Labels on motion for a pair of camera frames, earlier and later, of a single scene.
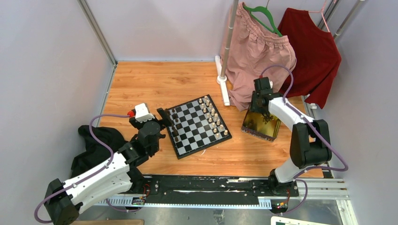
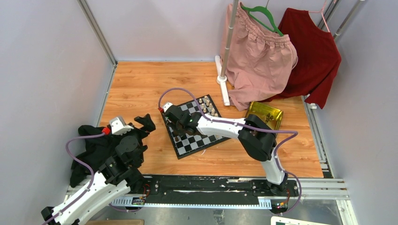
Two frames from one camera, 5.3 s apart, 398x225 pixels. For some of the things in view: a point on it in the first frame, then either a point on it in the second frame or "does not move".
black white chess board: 197,125 does not move
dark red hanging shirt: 318,56 does not move
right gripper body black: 255,106 → 178,128
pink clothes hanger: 321,12 does not move
